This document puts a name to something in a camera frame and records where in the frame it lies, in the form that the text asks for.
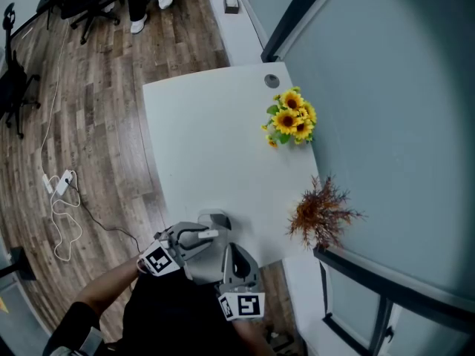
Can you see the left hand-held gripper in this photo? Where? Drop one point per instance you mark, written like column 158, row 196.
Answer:
column 157, row 262

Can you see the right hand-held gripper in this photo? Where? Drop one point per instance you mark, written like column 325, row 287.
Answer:
column 246, row 305

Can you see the clear plastic container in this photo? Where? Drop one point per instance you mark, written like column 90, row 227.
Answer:
column 204, row 217

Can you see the person's right forearm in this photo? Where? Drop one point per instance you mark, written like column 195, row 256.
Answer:
column 250, row 337

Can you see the person's left forearm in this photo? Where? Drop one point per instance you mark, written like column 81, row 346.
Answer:
column 107, row 287

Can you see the dark tissue box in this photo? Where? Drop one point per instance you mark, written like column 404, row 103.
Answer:
column 231, row 4

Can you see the person's black shirt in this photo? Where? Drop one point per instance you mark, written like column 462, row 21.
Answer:
column 174, row 317

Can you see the reddish brown dried plant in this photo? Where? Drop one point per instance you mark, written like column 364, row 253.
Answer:
column 321, row 213

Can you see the white power strip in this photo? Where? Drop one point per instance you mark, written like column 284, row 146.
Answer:
column 64, row 182

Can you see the yellow sunflower bouquet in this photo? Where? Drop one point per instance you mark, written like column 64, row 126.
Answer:
column 293, row 115

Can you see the white power adapter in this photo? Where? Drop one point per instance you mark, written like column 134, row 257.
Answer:
column 47, row 183

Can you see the black floor stand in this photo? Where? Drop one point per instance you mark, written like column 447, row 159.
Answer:
column 20, row 263

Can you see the black high-back office chair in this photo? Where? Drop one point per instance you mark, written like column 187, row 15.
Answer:
column 13, row 87

